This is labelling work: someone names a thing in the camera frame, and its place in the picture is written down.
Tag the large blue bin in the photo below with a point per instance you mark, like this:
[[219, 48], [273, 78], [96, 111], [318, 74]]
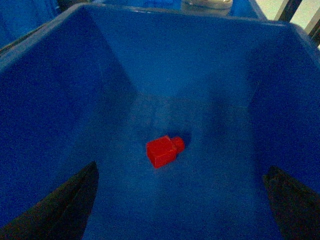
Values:
[[99, 82]]

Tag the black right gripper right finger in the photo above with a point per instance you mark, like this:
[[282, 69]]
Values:
[[294, 206]]

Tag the red toy block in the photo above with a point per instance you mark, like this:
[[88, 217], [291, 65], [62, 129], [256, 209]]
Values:
[[164, 150]]

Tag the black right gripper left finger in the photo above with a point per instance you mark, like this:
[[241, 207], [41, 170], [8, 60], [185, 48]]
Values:
[[61, 215]]

